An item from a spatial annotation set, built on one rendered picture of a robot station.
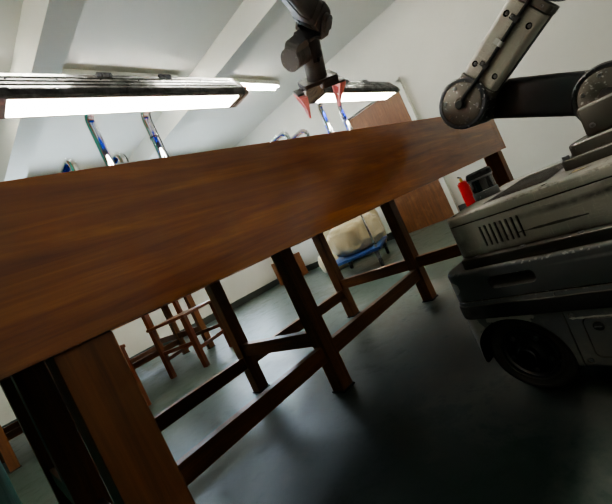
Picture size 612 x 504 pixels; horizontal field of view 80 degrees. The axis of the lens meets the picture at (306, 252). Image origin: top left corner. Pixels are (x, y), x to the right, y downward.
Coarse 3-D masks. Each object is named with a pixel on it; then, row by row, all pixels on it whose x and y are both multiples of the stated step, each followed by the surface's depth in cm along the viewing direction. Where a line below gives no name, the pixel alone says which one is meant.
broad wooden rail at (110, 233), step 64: (384, 128) 93; (448, 128) 122; (0, 192) 37; (64, 192) 41; (128, 192) 45; (192, 192) 51; (256, 192) 59; (320, 192) 70; (384, 192) 84; (0, 256) 35; (64, 256) 39; (128, 256) 43; (192, 256) 49; (256, 256) 55; (0, 320) 34; (64, 320) 37; (128, 320) 42
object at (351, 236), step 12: (372, 216) 417; (336, 228) 403; (348, 228) 392; (360, 228) 395; (372, 228) 404; (336, 240) 402; (348, 240) 394; (360, 240) 393; (336, 252) 407; (348, 252) 400
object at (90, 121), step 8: (96, 72) 80; (104, 72) 82; (144, 112) 103; (88, 120) 93; (144, 120) 103; (88, 128) 93; (96, 128) 93; (152, 128) 104; (96, 136) 93; (152, 136) 103; (96, 144) 93; (104, 144) 94; (160, 144) 104; (104, 152) 93; (160, 152) 104; (104, 160) 93; (112, 160) 94
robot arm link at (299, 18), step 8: (288, 0) 77; (296, 0) 78; (304, 0) 81; (312, 0) 83; (320, 0) 85; (288, 8) 84; (296, 8) 81; (304, 8) 82; (312, 8) 84; (320, 8) 86; (328, 8) 89; (296, 16) 86; (304, 16) 84; (312, 16) 85; (320, 16) 88; (304, 24) 91; (312, 24) 88; (320, 24) 89
